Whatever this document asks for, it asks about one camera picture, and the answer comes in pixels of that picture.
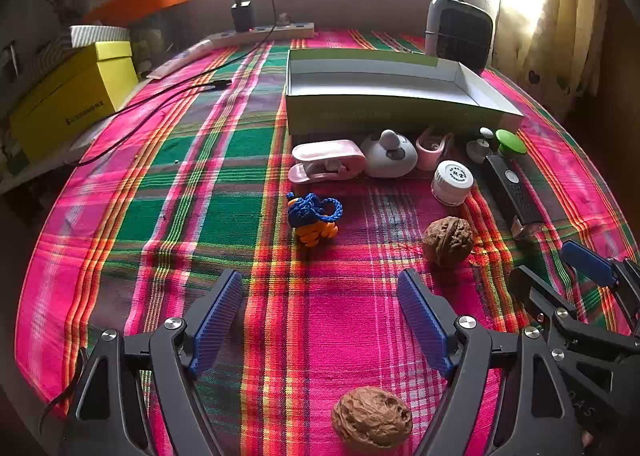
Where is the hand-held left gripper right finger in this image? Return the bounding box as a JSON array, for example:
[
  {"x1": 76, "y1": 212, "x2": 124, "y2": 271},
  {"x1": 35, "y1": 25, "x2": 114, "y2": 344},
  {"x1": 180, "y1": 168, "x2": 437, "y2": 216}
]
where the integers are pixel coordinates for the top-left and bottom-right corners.
[{"x1": 397, "y1": 269, "x2": 586, "y2": 456}]

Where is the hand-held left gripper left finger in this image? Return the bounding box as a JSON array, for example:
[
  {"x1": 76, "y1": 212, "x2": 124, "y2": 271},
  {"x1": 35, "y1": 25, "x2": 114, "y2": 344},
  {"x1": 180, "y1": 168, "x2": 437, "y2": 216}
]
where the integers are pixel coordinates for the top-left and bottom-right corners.
[{"x1": 60, "y1": 269, "x2": 246, "y2": 456}]

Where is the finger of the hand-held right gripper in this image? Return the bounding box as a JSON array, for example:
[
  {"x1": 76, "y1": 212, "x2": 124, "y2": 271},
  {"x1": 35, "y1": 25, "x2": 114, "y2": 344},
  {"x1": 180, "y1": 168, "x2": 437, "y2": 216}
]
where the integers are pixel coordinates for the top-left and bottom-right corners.
[
  {"x1": 560, "y1": 240, "x2": 640, "y2": 332},
  {"x1": 509, "y1": 266, "x2": 640, "y2": 353}
]

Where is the brown walnut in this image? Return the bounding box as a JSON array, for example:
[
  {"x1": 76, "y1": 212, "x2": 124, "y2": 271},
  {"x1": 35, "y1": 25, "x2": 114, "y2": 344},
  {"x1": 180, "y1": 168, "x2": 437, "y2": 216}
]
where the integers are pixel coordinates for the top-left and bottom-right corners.
[
  {"x1": 331, "y1": 386, "x2": 414, "y2": 452},
  {"x1": 422, "y1": 216, "x2": 473, "y2": 268}
]

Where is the black bike light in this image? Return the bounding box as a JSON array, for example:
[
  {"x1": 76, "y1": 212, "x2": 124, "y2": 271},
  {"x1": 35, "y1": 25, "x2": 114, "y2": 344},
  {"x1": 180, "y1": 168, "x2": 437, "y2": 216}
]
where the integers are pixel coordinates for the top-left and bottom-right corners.
[{"x1": 482, "y1": 152, "x2": 543, "y2": 241}]

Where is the green mushroom suction holder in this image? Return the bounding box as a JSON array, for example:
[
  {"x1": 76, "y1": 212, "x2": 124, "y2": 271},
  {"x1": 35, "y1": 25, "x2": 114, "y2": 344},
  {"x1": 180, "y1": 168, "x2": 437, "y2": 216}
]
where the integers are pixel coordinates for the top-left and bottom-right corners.
[{"x1": 494, "y1": 129, "x2": 528, "y2": 158}]

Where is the blue orange rope keychain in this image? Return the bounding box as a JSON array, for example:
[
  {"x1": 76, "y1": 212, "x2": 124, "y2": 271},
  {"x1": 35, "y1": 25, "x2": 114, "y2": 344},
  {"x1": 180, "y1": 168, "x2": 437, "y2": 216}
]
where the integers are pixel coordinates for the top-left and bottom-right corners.
[{"x1": 286, "y1": 192, "x2": 344, "y2": 249}]

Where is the small white jar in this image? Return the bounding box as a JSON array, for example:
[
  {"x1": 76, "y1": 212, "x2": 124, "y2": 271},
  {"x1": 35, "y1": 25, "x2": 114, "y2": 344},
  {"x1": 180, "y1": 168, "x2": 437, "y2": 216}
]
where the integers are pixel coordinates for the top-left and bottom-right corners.
[{"x1": 431, "y1": 160, "x2": 474, "y2": 207}]

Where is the small white grey knob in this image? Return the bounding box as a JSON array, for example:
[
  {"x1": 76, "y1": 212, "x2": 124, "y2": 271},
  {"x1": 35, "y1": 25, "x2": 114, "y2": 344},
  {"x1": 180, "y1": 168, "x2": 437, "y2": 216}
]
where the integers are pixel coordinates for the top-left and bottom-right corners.
[{"x1": 466, "y1": 127, "x2": 496, "y2": 163}]

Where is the white panda-face round gadget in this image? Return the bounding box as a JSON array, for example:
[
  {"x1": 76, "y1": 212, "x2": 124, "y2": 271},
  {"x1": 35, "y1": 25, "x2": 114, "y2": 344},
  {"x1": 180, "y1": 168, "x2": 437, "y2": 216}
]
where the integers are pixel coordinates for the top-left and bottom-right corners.
[{"x1": 360, "y1": 129, "x2": 418, "y2": 179}]

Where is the pink ear-hook clip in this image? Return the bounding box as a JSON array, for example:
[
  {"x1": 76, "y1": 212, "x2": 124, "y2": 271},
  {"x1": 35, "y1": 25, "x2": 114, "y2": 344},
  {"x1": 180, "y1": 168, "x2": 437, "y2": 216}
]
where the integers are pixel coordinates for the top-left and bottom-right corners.
[{"x1": 415, "y1": 125, "x2": 456, "y2": 172}]

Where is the pink oblong case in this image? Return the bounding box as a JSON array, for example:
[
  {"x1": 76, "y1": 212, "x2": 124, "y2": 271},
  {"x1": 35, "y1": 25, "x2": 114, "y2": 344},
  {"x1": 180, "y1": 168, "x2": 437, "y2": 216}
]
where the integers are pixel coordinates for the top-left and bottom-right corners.
[{"x1": 288, "y1": 139, "x2": 367, "y2": 183}]

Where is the green cardboard box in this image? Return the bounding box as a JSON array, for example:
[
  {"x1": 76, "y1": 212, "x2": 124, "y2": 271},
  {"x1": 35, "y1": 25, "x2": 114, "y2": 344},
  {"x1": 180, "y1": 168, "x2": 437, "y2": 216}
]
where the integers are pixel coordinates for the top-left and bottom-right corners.
[{"x1": 285, "y1": 49, "x2": 525, "y2": 137}]

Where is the pink green plaid blanket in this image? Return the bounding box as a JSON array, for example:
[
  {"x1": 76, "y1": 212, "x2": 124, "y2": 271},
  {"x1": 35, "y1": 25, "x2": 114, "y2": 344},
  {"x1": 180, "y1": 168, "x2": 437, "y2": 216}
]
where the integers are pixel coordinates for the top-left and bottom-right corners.
[{"x1": 14, "y1": 29, "x2": 636, "y2": 456}]

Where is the cream heart-print curtain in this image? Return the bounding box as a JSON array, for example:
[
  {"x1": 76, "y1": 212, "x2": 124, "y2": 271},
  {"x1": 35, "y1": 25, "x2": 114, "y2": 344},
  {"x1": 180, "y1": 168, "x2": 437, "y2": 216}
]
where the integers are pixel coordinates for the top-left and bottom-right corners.
[{"x1": 492, "y1": 0, "x2": 613, "y2": 112}]

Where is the grey space heater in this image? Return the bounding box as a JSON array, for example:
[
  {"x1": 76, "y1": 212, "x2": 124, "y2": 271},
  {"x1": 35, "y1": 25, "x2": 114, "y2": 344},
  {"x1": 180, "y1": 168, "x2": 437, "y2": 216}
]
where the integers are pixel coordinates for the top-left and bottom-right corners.
[{"x1": 425, "y1": 0, "x2": 495, "y2": 76}]

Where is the white cream tube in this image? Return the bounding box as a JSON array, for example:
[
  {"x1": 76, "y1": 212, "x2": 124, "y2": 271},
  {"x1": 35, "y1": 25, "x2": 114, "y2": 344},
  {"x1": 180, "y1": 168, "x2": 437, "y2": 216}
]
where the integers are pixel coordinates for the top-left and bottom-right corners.
[{"x1": 150, "y1": 39, "x2": 216, "y2": 82}]

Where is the yellow cardboard box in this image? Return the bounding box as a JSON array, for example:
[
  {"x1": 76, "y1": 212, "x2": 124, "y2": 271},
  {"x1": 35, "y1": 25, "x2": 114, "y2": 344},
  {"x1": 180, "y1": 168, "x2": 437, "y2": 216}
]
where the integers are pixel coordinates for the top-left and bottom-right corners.
[{"x1": 9, "y1": 40, "x2": 140, "y2": 163}]

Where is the white power strip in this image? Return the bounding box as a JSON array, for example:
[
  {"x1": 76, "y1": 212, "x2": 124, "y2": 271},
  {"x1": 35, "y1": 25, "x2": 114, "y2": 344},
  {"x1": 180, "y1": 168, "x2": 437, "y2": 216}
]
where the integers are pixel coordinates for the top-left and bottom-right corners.
[{"x1": 207, "y1": 22, "x2": 316, "y2": 48}]

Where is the black charger adapter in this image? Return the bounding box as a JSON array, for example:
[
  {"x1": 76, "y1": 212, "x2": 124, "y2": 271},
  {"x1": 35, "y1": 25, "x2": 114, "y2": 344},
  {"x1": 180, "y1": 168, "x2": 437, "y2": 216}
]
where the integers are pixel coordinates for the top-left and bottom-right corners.
[{"x1": 231, "y1": 0, "x2": 255, "y2": 32}]

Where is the white striped box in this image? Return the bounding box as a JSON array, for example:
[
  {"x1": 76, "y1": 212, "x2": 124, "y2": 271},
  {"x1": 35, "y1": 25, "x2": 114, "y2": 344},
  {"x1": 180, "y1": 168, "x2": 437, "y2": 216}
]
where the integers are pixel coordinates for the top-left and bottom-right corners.
[{"x1": 70, "y1": 25, "x2": 132, "y2": 48}]

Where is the thin black cable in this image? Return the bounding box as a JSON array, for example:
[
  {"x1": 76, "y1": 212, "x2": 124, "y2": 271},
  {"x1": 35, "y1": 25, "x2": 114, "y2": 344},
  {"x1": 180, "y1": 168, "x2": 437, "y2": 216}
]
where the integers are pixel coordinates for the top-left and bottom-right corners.
[{"x1": 39, "y1": 351, "x2": 86, "y2": 437}]

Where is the black charging cable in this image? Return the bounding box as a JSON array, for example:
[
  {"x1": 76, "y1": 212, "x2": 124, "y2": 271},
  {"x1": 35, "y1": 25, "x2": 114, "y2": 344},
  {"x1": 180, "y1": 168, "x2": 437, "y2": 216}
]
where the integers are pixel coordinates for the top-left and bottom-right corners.
[{"x1": 64, "y1": 0, "x2": 277, "y2": 167}]

